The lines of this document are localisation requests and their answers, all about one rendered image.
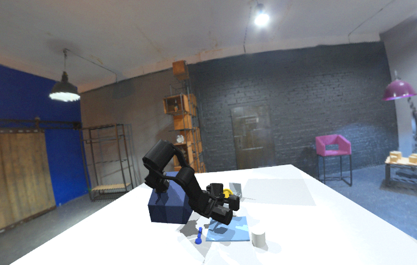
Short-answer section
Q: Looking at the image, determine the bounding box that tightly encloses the light blue square mat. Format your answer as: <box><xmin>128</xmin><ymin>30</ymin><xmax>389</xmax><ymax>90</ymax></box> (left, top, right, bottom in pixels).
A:
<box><xmin>205</xmin><ymin>216</ymin><xmax>250</xmax><ymax>242</ymax></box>

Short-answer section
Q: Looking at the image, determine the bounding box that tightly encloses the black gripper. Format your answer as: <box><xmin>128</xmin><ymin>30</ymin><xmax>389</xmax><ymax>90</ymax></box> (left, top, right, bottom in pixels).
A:
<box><xmin>216</xmin><ymin>194</ymin><xmax>240</xmax><ymax>211</ymax></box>

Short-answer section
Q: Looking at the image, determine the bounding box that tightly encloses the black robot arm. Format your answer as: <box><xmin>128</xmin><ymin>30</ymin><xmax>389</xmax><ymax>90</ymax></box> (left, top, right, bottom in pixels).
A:
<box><xmin>142</xmin><ymin>140</ymin><xmax>233</xmax><ymax>226</ymax></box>

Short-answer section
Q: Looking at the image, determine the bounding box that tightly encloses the yellow plate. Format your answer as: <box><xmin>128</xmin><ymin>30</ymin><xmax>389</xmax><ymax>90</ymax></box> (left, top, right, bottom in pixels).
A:
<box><xmin>223</xmin><ymin>188</ymin><xmax>233</xmax><ymax>198</ymax></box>

